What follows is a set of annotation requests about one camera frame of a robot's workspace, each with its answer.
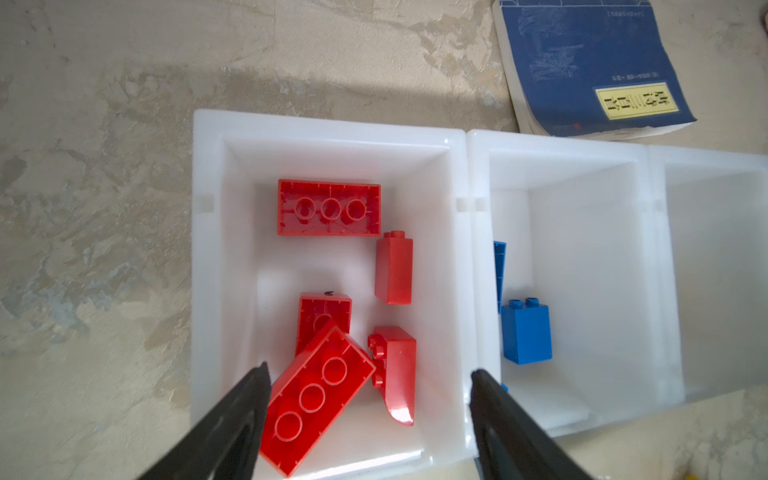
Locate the white bin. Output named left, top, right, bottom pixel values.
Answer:
left=467, top=130, right=685, bottom=436
left=649, top=146, right=767, bottom=402
left=190, top=110, right=477, bottom=479

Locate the blue book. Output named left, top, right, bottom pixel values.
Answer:
left=492, top=1, right=696, bottom=140

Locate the blue long lego brick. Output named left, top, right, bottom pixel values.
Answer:
left=493, top=241, right=506, bottom=313

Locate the white right bin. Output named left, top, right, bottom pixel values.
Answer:
left=649, top=146, right=767, bottom=402

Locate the red long lego brick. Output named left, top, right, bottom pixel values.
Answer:
left=277, top=179, right=382, bottom=237
left=260, top=323, right=375, bottom=477

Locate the red long lego brick top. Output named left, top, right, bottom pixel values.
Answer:
left=277, top=179, right=382, bottom=237

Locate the white left bin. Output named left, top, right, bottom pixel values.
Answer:
left=190, top=110, right=477, bottom=479

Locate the red small lego brick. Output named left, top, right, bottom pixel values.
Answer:
left=375, top=230, right=414, bottom=305

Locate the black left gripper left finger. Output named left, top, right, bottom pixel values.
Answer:
left=141, top=363, right=271, bottom=479

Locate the white middle bin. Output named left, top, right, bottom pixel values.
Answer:
left=467, top=130, right=685, bottom=436

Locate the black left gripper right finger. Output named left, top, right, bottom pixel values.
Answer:
left=469, top=369, right=590, bottom=479

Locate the red curved lego brick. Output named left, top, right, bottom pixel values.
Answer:
left=368, top=326, right=417, bottom=426

